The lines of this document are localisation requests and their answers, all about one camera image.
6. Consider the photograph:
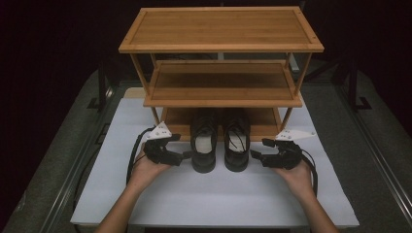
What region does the black leather shoe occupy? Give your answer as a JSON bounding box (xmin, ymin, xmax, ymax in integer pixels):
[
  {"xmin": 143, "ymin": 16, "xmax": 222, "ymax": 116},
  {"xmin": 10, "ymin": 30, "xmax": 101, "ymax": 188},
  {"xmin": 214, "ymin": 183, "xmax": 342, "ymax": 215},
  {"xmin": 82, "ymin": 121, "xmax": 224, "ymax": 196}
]
[
  {"xmin": 222, "ymin": 109, "xmax": 252, "ymax": 173},
  {"xmin": 189, "ymin": 109, "xmax": 219, "ymax": 174}
]

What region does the black metal stand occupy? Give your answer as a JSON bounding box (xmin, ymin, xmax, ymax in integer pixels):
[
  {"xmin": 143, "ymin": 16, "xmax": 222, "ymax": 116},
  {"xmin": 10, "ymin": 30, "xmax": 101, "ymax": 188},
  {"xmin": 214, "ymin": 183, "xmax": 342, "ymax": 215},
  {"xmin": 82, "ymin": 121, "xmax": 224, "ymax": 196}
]
[
  {"xmin": 336, "ymin": 57, "xmax": 373, "ymax": 113},
  {"xmin": 86, "ymin": 59, "xmax": 114, "ymax": 113}
]

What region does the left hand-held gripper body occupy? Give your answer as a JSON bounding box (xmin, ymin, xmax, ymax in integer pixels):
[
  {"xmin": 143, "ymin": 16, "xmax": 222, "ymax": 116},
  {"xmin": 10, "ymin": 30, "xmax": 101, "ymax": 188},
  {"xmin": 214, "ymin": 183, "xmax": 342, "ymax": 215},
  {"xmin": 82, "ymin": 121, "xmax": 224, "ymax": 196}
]
[{"xmin": 143, "ymin": 121, "xmax": 184, "ymax": 167}]

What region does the wooden three-tier shoe rack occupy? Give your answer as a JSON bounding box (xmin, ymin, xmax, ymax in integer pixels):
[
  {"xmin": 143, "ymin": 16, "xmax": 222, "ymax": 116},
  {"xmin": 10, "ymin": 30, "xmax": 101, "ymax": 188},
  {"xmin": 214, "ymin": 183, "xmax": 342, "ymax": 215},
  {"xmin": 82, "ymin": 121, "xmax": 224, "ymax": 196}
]
[{"xmin": 118, "ymin": 5, "xmax": 326, "ymax": 143}]

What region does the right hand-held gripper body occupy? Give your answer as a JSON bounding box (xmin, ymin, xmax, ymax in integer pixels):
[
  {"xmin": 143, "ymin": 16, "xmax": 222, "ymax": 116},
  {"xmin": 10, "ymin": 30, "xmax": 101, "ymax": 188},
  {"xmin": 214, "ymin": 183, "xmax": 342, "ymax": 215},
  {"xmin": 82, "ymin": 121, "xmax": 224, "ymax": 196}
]
[{"xmin": 261, "ymin": 128, "xmax": 317, "ymax": 171}]

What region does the person's right hand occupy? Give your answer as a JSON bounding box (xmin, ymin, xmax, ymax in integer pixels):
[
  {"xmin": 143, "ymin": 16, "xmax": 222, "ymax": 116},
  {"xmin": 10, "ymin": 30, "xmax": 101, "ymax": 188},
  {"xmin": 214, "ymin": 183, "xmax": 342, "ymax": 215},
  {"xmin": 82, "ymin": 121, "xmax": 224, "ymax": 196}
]
[{"xmin": 275, "ymin": 162, "xmax": 317, "ymax": 202}]

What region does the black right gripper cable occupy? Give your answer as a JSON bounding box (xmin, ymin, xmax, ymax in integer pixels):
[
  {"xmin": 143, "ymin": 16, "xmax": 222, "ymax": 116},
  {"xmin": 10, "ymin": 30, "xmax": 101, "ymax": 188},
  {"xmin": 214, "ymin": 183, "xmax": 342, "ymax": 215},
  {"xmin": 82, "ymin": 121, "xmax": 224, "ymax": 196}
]
[{"xmin": 300, "ymin": 150, "xmax": 320, "ymax": 198}]

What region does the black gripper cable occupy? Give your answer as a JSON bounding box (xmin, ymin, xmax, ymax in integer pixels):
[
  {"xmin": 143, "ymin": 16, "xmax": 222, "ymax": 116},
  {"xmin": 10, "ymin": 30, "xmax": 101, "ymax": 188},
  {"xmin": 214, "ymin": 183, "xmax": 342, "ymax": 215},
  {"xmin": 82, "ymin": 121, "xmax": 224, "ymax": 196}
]
[
  {"xmin": 300, "ymin": 150, "xmax": 320, "ymax": 198},
  {"xmin": 125, "ymin": 125, "xmax": 157, "ymax": 186}
]

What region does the person's left hand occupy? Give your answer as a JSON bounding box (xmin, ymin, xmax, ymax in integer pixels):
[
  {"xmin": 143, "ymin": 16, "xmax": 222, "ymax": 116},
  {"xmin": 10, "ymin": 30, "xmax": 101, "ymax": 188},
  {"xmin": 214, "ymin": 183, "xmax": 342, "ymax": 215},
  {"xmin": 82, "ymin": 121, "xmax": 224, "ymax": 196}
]
[{"xmin": 127, "ymin": 145, "xmax": 171, "ymax": 192}]

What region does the white table cover sheet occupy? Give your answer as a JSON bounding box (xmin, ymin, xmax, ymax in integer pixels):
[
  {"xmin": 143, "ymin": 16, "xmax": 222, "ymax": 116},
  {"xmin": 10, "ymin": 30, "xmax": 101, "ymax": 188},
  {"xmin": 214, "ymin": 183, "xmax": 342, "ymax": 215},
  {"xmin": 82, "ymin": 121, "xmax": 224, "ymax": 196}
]
[{"xmin": 70, "ymin": 96, "xmax": 360, "ymax": 229}]

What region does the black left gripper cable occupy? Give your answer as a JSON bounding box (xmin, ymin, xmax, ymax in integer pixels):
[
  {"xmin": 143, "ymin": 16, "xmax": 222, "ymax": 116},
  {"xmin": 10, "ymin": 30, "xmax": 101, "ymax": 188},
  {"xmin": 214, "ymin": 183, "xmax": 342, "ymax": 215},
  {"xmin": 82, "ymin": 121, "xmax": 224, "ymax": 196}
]
[{"xmin": 125, "ymin": 125, "xmax": 157, "ymax": 186}]

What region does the wooden board under sheet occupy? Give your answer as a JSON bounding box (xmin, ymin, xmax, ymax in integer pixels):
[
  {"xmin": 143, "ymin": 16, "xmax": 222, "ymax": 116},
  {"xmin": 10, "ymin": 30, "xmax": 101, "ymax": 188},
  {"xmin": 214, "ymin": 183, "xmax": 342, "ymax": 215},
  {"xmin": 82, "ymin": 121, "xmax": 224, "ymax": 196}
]
[{"xmin": 123, "ymin": 86, "xmax": 148, "ymax": 100}]

